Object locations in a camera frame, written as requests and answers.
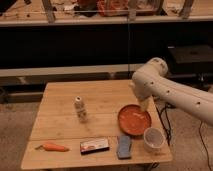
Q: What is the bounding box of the blue sponge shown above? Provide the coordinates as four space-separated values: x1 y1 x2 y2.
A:
117 135 131 159

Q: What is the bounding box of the wooden table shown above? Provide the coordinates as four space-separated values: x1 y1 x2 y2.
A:
21 80 172 170

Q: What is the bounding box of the orange carrot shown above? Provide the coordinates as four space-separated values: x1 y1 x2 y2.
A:
35 143 70 152

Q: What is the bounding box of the orange plate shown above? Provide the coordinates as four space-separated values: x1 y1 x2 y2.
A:
118 104 152 136

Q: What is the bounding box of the small white bottle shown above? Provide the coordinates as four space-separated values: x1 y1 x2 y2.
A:
74 96 87 123

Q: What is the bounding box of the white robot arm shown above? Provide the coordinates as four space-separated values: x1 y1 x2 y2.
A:
132 57 213 126

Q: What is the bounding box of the black cable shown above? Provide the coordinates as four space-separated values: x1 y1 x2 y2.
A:
198 120 213 171

